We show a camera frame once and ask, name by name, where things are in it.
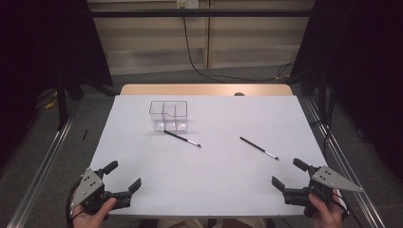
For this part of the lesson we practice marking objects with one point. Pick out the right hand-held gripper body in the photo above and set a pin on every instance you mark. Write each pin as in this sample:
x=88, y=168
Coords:
x=320, y=186

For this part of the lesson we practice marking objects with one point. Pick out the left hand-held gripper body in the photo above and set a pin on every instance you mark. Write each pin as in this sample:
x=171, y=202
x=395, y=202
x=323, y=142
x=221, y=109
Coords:
x=90, y=186

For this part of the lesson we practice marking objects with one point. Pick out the black pen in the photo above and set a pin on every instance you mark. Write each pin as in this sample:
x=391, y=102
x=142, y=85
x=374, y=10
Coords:
x=180, y=138
x=256, y=147

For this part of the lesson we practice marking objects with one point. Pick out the clear plastic organizer box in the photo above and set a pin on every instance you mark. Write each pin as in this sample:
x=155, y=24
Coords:
x=180, y=126

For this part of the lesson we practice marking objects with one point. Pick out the person's right hand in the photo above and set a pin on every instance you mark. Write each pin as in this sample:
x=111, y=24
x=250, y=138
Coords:
x=326, y=215

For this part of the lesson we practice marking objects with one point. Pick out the person's left hand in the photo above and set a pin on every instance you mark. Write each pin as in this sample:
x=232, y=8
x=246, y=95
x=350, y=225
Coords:
x=92, y=218

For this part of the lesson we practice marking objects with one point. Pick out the small black stick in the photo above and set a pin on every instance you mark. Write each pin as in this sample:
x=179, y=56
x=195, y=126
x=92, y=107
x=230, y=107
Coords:
x=85, y=135

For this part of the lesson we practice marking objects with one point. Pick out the white table sheet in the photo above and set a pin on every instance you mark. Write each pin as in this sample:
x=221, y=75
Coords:
x=206, y=177

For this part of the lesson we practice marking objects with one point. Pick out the black metal stand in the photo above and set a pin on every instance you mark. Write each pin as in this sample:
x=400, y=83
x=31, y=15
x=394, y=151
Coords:
x=61, y=101
x=322, y=95

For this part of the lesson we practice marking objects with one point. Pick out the yellow floor object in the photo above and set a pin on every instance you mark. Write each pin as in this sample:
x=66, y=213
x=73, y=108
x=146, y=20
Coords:
x=50, y=104

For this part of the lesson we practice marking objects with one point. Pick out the dark round table grommet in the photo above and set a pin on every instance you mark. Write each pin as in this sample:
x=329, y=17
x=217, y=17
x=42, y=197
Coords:
x=239, y=94

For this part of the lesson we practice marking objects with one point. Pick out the dark curtain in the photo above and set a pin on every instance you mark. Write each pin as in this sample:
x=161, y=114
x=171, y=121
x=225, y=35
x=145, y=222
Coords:
x=364, y=63
x=38, y=47

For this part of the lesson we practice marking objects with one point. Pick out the aluminium floor rail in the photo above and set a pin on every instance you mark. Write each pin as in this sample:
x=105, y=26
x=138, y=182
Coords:
x=41, y=177
x=336, y=147

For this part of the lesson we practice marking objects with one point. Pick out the black horizontal frame bar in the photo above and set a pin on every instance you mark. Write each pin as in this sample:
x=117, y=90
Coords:
x=221, y=13

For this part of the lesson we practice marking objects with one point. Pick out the white wall socket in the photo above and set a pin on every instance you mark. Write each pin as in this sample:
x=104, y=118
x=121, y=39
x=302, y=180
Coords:
x=191, y=3

